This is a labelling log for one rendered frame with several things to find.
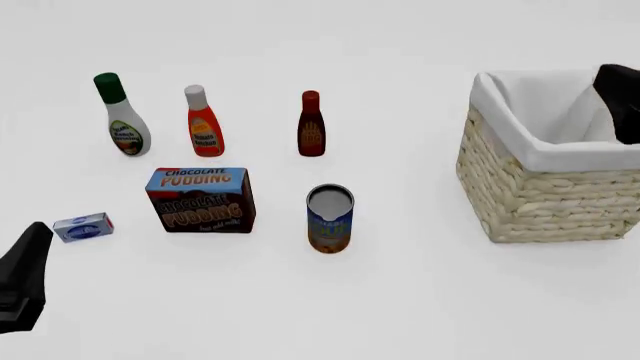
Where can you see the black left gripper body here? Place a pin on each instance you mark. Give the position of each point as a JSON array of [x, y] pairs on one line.
[[15, 315]]

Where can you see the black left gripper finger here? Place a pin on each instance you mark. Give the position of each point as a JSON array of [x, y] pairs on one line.
[[25, 258]]

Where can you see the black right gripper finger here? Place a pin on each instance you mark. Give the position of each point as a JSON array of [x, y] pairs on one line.
[[620, 105]]

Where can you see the woven basket with white liner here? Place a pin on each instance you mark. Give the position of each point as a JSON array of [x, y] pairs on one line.
[[545, 187]]

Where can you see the dark red bbq sauce bottle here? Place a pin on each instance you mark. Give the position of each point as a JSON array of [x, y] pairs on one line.
[[311, 129]]

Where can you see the small silver blue box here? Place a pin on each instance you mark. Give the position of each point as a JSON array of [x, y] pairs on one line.
[[84, 227]]

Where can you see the white ranch dressing bottle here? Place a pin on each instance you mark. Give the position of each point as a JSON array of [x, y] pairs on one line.
[[127, 123]]

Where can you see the chocolate pudding box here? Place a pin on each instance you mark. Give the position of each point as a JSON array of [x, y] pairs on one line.
[[207, 202]]

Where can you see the red ketchup bottle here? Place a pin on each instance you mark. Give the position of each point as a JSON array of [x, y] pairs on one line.
[[205, 129]]

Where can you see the blue soup can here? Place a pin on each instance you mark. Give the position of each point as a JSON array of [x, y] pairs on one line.
[[330, 221]]

